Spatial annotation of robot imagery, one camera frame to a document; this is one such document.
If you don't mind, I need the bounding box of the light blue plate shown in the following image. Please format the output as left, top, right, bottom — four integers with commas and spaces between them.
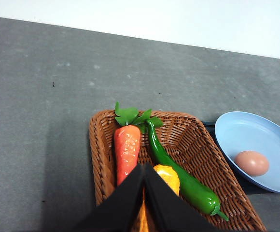
214, 111, 280, 193

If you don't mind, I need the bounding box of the brown wicker basket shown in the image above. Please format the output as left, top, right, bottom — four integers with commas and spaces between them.
89, 110, 267, 232

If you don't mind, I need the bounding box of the yellow plastic corn cob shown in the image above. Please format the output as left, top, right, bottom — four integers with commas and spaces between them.
139, 164, 180, 232

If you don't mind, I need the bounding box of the green plastic chili pepper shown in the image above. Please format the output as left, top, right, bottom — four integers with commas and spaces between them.
148, 120, 229, 221

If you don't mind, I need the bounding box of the brown egg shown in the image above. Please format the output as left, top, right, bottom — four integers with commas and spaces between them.
234, 150, 269, 176

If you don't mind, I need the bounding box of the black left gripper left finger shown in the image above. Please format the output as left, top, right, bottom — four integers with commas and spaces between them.
71, 164, 144, 232

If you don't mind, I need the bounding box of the orange plastic carrot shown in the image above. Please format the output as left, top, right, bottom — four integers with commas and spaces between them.
114, 102, 163, 186

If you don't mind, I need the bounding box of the dark green tray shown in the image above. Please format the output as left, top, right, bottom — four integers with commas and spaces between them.
202, 121, 274, 195

